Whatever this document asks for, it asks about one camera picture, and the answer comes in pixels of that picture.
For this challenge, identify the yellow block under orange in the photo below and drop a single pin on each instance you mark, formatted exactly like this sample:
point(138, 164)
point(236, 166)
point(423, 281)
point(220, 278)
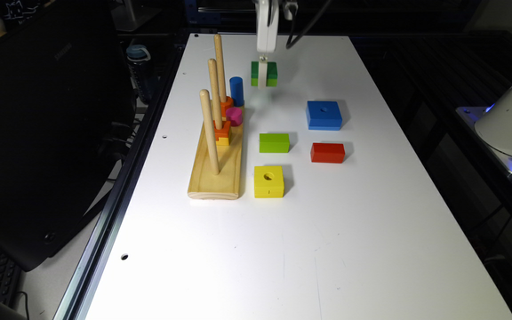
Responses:
point(222, 141)

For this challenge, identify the blue square block with hole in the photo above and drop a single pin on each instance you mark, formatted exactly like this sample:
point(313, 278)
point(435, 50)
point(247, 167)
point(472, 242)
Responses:
point(323, 115)

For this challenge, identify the orange cross block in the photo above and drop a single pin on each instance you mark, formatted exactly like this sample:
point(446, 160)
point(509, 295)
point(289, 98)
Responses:
point(224, 132)

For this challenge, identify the orange round block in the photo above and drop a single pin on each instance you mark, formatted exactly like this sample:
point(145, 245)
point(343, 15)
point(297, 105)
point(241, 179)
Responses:
point(225, 106)

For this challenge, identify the light green rectangular block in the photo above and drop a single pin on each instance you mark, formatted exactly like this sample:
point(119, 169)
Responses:
point(274, 143)

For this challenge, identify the red rectangular block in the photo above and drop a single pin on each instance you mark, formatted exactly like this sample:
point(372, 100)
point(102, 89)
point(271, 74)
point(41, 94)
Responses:
point(331, 153)

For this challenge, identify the dark water bottle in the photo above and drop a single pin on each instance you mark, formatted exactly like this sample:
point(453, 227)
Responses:
point(142, 71)

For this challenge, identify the wooden peg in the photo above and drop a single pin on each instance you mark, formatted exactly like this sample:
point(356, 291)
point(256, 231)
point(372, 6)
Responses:
point(209, 131)
point(220, 67)
point(216, 110)

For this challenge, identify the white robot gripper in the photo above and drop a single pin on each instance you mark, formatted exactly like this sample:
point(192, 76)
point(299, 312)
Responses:
point(268, 13)

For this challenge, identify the dark green square block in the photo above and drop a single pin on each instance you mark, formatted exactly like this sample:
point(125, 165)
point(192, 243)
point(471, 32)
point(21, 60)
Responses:
point(271, 75)

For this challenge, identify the middle wooden peg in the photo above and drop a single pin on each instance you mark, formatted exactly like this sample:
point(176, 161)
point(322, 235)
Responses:
point(216, 110)

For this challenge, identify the magenta round block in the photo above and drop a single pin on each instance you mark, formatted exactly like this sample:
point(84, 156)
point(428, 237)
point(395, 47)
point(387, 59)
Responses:
point(235, 116)

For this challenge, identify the blue cylinder block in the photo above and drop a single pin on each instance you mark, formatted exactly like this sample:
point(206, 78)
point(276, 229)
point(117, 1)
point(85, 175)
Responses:
point(236, 84)

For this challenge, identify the yellow square block with hole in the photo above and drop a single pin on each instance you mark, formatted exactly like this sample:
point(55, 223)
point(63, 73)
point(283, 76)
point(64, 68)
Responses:
point(268, 182)

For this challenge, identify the front wooden peg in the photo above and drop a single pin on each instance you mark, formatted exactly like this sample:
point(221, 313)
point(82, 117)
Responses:
point(209, 131)

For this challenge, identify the rear wooden peg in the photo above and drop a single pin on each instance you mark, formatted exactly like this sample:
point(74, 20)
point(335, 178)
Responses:
point(220, 67)

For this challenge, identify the black Samsung monitor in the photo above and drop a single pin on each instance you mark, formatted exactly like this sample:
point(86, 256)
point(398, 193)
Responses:
point(66, 111)

